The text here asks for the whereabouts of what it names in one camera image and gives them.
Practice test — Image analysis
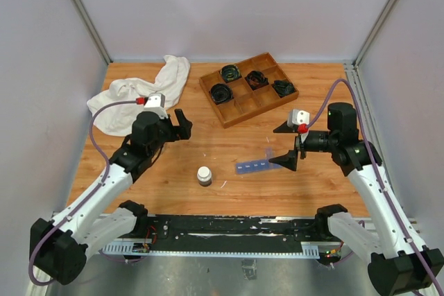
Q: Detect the blue weekly pill organizer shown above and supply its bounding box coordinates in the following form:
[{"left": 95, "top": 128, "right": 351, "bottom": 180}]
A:
[{"left": 235, "top": 148, "right": 282, "bottom": 175}]

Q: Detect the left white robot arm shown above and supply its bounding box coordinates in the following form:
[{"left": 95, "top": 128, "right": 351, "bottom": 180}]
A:
[{"left": 28, "top": 107, "right": 192, "bottom": 286}]

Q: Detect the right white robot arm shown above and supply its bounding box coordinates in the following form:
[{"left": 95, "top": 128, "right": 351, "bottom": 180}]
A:
[{"left": 269, "top": 103, "right": 443, "bottom": 295}]

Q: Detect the rolled belt right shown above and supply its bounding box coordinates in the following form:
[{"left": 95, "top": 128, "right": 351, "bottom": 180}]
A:
[{"left": 272, "top": 80, "right": 296, "bottom": 98}]

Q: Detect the white cap dark bottle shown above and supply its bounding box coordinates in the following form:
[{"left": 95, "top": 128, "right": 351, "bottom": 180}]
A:
[{"left": 196, "top": 166, "right": 212, "bottom": 186}]

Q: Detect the white crumpled cloth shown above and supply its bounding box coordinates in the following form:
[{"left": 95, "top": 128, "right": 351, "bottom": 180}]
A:
[{"left": 86, "top": 54, "right": 191, "bottom": 137}]

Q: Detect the wooden compartment tray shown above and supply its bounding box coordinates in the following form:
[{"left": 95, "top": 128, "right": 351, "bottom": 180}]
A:
[{"left": 199, "top": 53, "right": 299, "bottom": 128}]

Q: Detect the rolled belt middle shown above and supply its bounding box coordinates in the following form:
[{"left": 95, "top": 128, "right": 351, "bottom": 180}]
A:
[{"left": 245, "top": 71, "right": 268, "bottom": 90}]

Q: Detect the rolled belt back left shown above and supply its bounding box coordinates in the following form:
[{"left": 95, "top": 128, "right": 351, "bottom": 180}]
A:
[{"left": 220, "top": 64, "right": 241, "bottom": 83}]

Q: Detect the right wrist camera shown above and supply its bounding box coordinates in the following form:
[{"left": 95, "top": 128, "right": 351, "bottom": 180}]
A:
[{"left": 287, "top": 109, "right": 310, "bottom": 134}]

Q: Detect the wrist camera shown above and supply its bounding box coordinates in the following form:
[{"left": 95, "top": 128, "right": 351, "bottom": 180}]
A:
[
  {"left": 143, "top": 93, "right": 168, "bottom": 119},
  {"left": 287, "top": 109, "right": 310, "bottom": 134}
]

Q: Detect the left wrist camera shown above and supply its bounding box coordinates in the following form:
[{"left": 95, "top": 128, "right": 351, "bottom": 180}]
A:
[{"left": 143, "top": 93, "right": 168, "bottom": 119}]

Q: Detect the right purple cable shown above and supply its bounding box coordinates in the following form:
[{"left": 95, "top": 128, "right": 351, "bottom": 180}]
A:
[{"left": 298, "top": 78, "right": 444, "bottom": 296}]

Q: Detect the purple cable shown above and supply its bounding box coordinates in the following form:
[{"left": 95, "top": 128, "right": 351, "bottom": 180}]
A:
[
  {"left": 298, "top": 78, "right": 444, "bottom": 296},
  {"left": 28, "top": 96, "right": 146, "bottom": 287}
]

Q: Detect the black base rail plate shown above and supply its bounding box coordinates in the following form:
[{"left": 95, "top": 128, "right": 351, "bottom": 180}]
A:
[{"left": 121, "top": 214, "right": 339, "bottom": 254}]

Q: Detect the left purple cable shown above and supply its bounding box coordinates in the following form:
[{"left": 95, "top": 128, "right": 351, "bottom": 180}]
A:
[{"left": 28, "top": 96, "right": 146, "bottom": 287}]

